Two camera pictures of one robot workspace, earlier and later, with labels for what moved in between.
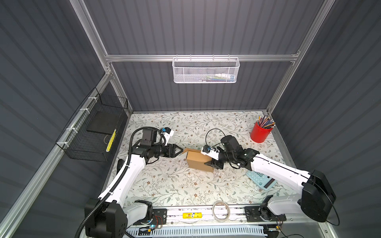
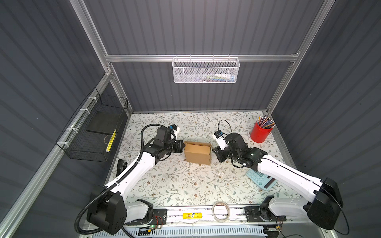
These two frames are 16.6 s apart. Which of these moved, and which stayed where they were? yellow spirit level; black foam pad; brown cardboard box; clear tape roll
Moved: brown cardboard box
Stayed: clear tape roll; yellow spirit level; black foam pad
